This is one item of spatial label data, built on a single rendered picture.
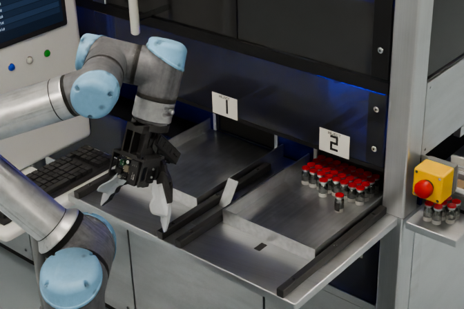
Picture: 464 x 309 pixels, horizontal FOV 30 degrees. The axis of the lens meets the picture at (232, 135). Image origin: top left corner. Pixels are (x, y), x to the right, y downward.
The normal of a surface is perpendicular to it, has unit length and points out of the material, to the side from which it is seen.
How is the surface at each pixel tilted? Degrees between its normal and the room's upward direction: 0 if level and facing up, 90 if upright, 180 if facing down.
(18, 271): 0
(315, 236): 0
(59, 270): 8
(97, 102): 90
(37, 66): 90
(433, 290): 90
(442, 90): 90
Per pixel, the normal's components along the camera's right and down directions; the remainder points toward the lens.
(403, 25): -0.64, 0.37
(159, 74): 0.04, 0.22
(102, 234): 0.73, -0.60
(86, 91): -0.02, 0.47
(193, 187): -0.03, -0.89
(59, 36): 0.77, 0.28
